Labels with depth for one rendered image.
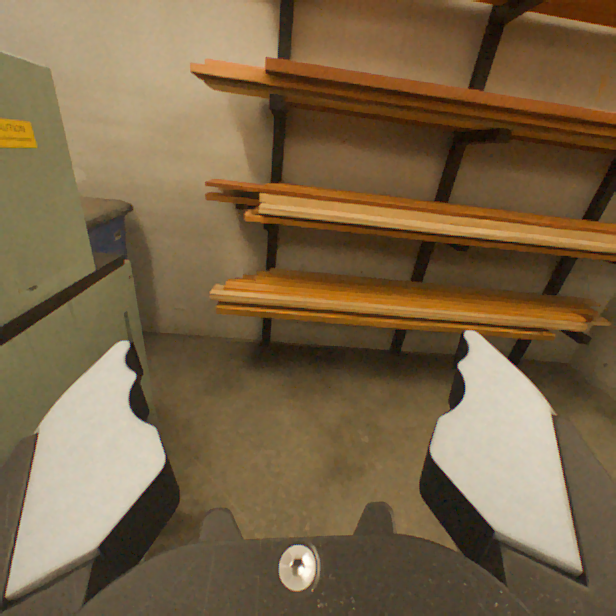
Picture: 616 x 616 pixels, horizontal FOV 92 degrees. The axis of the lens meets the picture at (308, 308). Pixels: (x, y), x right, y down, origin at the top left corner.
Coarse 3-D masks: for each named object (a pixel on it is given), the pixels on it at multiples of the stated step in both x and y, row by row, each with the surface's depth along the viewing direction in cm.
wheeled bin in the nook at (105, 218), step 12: (84, 204) 141; (96, 204) 145; (108, 204) 150; (120, 204) 157; (84, 216) 128; (96, 216) 133; (108, 216) 142; (120, 216) 156; (96, 228) 139; (108, 228) 150; (120, 228) 163; (96, 240) 141; (108, 240) 152; (120, 240) 164; (108, 252) 153; (120, 252) 166
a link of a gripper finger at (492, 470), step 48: (480, 336) 11; (480, 384) 9; (528, 384) 9; (480, 432) 7; (528, 432) 7; (432, 480) 7; (480, 480) 6; (528, 480) 6; (480, 528) 6; (528, 528) 5; (576, 576) 5
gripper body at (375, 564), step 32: (224, 512) 6; (384, 512) 6; (192, 544) 5; (224, 544) 5; (256, 544) 5; (288, 544) 5; (320, 544) 5; (352, 544) 5; (384, 544) 5; (416, 544) 5; (128, 576) 5; (160, 576) 5; (192, 576) 5; (224, 576) 5; (256, 576) 5; (288, 576) 5; (320, 576) 5; (352, 576) 5; (384, 576) 5; (416, 576) 5; (448, 576) 5; (480, 576) 5; (96, 608) 4; (128, 608) 4; (160, 608) 4; (192, 608) 4; (224, 608) 4; (256, 608) 4; (288, 608) 4; (320, 608) 4; (352, 608) 4; (384, 608) 4; (416, 608) 4; (448, 608) 4; (480, 608) 4; (512, 608) 4
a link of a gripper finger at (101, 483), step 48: (96, 384) 9; (48, 432) 8; (96, 432) 8; (144, 432) 7; (48, 480) 6; (96, 480) 6; (144, 480) 6; (48, 528) 6; (96, 528) 6; (144, 528) 6; (48, 576) 5
